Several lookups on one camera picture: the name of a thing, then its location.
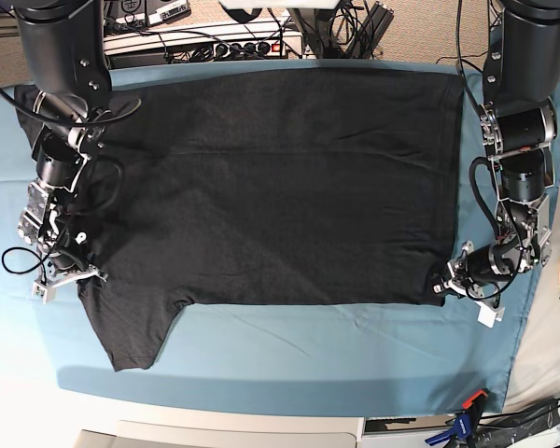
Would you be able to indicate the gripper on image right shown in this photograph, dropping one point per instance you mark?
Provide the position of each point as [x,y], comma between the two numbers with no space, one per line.
[474,274]

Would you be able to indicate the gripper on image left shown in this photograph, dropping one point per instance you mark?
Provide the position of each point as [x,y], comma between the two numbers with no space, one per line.
[64,260]

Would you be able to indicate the dark grey T-shirt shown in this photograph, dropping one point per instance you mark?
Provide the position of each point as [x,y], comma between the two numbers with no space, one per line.
[289,187]

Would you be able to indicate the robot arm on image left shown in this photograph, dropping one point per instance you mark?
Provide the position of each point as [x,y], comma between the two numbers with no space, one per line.
[63,42]

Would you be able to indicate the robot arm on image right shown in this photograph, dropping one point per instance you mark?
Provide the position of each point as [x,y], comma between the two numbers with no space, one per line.
[519,124]

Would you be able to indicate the teal table cloth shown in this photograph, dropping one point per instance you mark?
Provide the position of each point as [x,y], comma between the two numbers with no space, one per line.
[334,360]

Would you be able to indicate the blue orange clamp bottom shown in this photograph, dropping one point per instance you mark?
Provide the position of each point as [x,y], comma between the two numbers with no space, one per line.
[461,433]

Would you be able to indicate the black plastic bag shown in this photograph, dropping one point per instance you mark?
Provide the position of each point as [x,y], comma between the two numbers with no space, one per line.
[504,431]

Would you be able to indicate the white power strip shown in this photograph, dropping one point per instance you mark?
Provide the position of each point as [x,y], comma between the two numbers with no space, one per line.
[225,41]

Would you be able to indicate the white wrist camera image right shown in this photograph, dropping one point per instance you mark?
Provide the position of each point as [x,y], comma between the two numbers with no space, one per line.
[489,314]

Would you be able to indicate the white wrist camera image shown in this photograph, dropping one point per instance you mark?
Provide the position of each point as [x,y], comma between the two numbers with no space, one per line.
[45,291]
[489,314]

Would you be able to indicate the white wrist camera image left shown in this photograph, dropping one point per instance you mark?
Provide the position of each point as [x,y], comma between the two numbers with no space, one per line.
[45,291]

